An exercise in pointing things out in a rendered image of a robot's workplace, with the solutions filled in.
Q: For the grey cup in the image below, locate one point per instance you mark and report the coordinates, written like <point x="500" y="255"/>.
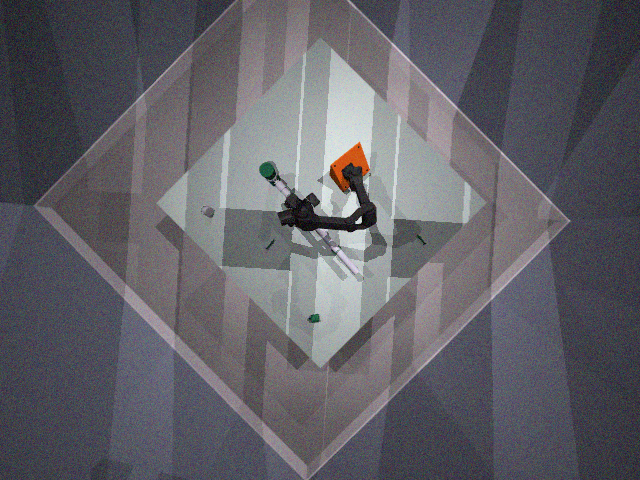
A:
<point x="279" y="184"/>

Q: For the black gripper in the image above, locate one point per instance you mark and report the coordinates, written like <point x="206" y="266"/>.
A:
<point x="312" y="200"/>

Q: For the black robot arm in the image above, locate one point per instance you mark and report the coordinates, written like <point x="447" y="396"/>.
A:
<point x="305" y="218"/>

